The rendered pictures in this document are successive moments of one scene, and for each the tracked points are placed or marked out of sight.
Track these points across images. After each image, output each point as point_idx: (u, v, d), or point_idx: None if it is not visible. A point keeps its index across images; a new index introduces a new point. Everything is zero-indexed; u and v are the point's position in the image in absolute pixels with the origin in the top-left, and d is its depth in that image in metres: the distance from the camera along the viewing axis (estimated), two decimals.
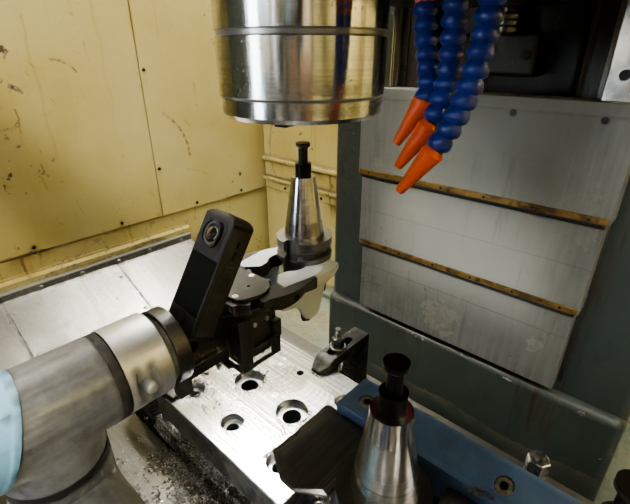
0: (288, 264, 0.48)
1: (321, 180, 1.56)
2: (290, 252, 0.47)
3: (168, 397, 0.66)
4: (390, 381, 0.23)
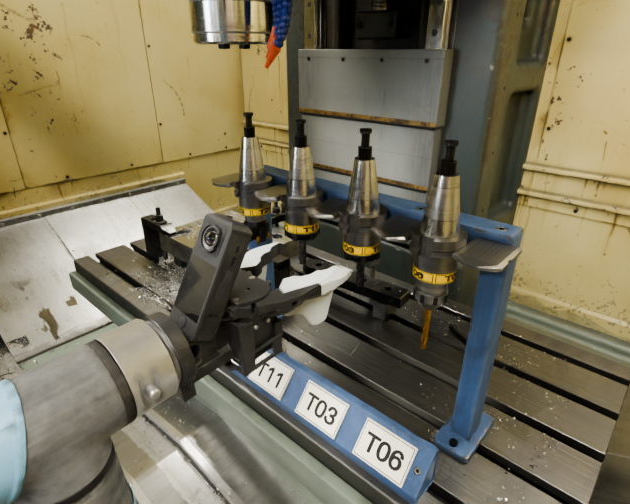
0: (349, 235, 0.56)
1: (288, 137, 1.98)
2: (352, 225, 0.55)
3: (167, 233, 1.08)
4: (246, 120, 0.65)
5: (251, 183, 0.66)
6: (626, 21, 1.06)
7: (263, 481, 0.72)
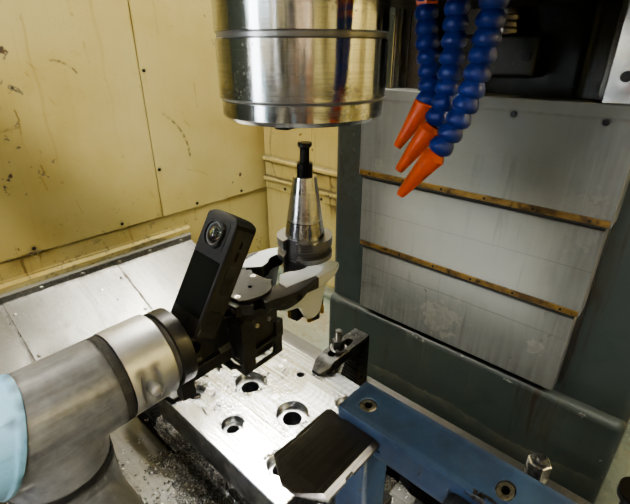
0: None
1: (321, 181, 1.56)
2: None
3: (168, 399, 0.66)
4: (301, 153, 0.44)
5: (307, 244, 0.46)
6: None
7: None
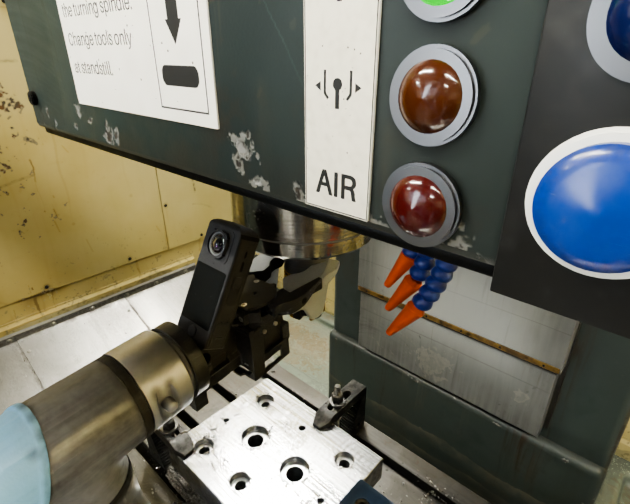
0: None
1: None
2: None
3: (180, 455, 0.71)
4: None
5: None
6: None
7: None
